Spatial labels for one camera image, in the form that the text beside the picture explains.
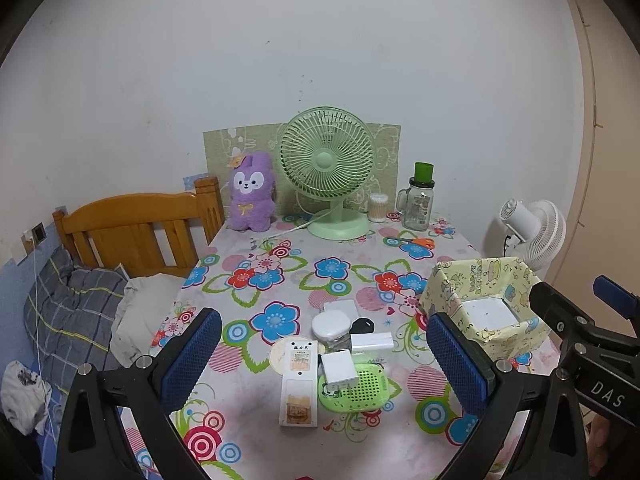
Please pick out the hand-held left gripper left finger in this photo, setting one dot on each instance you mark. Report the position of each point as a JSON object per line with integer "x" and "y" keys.
{"x": 192, "y": 360}

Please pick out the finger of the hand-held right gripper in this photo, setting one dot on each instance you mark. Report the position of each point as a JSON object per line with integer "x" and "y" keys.
{"x": 620, "y": 297}
{"x": 575, "y": 317}

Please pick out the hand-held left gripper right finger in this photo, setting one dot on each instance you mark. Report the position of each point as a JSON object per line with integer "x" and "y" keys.
{"x": 460, "y": 365}

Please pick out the yellow cartoon storage box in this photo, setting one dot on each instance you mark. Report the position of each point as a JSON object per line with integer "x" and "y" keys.
{"x": 450, "y": 285}

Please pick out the round beige disc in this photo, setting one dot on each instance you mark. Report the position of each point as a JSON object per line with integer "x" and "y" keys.
{"x": 276, "y": 357}

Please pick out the white rectangular power block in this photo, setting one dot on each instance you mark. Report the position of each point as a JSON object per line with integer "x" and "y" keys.
{"x": 372, "y": 342}

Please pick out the green perforated plastic box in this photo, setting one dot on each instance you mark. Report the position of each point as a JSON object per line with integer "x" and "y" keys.
{"x": 367, "y": 390}

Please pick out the black key fob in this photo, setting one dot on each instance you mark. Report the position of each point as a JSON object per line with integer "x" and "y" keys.
{"x": 362, "y": 326}

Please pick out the white charger adapter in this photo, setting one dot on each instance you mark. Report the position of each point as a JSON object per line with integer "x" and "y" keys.
{"x": 339, "y": 371}

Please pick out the round white lidded container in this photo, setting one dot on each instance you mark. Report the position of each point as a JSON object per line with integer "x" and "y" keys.
{"x": 330, "y": 325}

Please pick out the person's right hand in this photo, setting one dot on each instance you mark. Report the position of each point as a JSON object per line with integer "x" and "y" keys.
{"x": 602, "y": 445}

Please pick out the white square box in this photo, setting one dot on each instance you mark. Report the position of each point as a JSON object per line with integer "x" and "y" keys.
{"x": 490, "y": 314}

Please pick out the white pillow cloth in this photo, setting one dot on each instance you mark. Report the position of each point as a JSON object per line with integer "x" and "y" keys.
{"x": 150, "y": 305}

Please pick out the white clip fan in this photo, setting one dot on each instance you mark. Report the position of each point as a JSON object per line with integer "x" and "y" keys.
{"x": 540, "y": 230}

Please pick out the floral tablecloth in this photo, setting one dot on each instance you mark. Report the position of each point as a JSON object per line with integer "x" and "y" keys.
{"x": 280, "y": 280}

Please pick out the grey plaid pillow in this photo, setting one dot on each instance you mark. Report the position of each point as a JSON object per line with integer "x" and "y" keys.
{"x": 70, "y": 310}

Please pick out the beige door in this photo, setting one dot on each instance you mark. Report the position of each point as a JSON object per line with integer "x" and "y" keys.
{"x": 610, "y": 160}

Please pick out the wooden bed headboard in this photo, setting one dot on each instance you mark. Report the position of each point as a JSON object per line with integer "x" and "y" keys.
{"x": 135, "y": 215}

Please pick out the glass mason jar mug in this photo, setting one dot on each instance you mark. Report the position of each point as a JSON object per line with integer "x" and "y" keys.
{"x": 417, "y": 207}

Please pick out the blue bed sheet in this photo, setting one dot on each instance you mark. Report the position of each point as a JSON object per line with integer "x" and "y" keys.
{"x": 47, "y": 440}

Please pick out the grey white crumpled cloth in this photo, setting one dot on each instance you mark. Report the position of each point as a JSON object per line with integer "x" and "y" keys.
{"x": 22, "y": 395}

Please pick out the purple plush bunny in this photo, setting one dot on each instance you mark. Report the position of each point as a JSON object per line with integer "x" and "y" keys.
{"x": 250, "y": 195}

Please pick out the blue printed paper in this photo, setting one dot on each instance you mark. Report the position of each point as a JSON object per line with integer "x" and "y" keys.
{"x": 192, "y": 182}

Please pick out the cotton swab jar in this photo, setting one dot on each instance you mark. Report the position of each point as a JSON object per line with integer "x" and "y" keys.
{"x": 378, "y": 207}

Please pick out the green plastic cup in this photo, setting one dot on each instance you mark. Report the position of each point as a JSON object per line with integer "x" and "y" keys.
{"x": 423, "y": 171}

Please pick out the green patterned backboard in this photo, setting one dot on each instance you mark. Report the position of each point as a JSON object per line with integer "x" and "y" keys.
{"x": 386, "y": 160}

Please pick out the green desk fan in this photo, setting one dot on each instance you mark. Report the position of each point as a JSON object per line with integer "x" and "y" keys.
{"x": 325, "y": 160}

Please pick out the wall socket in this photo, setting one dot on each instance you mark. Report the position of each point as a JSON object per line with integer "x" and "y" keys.
{"x": 38, "y": 233}

